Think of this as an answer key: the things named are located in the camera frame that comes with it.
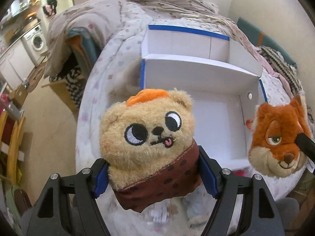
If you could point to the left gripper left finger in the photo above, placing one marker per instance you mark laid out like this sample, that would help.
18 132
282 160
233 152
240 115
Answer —
67 205

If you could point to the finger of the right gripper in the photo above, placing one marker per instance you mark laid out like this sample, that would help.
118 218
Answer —
306 145

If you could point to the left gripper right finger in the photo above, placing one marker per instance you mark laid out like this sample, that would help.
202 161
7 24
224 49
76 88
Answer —
248 199

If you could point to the orange fox plush toy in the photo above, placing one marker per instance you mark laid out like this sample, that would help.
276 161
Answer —
273 151

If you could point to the tan bear plush toy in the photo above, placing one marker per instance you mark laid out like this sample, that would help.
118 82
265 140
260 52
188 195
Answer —
148 142

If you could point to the black white knitted throw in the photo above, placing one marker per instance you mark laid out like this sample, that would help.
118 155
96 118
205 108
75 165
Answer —
279 65

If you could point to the yellow wooden chair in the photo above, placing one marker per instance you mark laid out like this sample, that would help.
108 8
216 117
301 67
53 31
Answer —
13 149

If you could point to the blue white cardboard box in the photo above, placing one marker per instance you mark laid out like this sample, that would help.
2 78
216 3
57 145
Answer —
220 75

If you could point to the teal cushion with orange stripe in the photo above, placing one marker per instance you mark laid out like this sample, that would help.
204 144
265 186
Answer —
258 38

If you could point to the brown cardboard box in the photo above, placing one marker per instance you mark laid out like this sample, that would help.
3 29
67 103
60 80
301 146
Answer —
18 95

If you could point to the brown floor mat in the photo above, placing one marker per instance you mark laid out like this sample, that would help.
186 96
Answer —
35 76

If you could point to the floral white bed quilt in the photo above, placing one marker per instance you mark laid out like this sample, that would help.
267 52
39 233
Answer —
116 76

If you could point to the white kitchen cabinet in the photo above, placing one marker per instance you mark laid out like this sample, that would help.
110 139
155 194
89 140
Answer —
16 65

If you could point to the white washing machine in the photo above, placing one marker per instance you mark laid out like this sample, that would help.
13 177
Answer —
35 43

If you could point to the beige patterned blanket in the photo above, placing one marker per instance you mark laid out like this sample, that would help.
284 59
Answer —
103 19

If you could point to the black hanging clothes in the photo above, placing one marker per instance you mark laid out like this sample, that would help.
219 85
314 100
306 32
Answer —
50 9

